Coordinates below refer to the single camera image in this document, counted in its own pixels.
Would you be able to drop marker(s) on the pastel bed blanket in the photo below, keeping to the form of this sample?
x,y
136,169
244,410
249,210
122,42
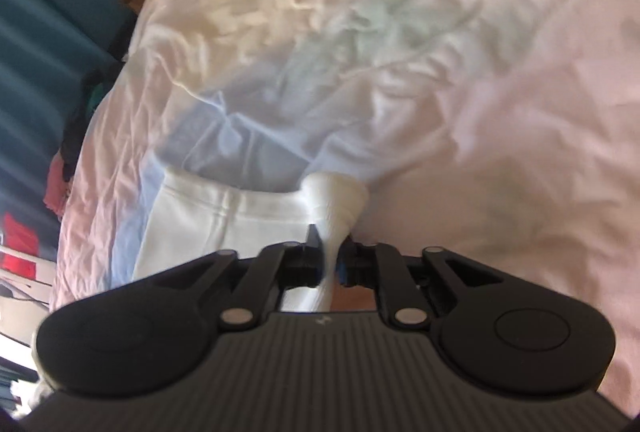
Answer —
x,y
400,62

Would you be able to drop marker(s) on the white clothes rack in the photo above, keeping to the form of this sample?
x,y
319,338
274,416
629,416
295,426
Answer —
x,y
25,264

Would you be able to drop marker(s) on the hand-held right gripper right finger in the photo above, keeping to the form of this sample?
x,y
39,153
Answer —
x,y
343,273

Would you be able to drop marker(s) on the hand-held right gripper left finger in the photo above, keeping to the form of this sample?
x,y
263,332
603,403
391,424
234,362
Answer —
x,y
316,273

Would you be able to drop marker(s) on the pile of clothes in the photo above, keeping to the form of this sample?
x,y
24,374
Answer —
x,y
80,122

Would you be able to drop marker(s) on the teal curtain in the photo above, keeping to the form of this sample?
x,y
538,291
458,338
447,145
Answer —
x,y
50,12

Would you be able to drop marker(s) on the white sweatshirt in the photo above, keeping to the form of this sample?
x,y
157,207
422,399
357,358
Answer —
x,y
225,222

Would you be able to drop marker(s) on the red cloth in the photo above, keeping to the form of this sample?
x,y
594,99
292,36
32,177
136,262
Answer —
x,y
20,242

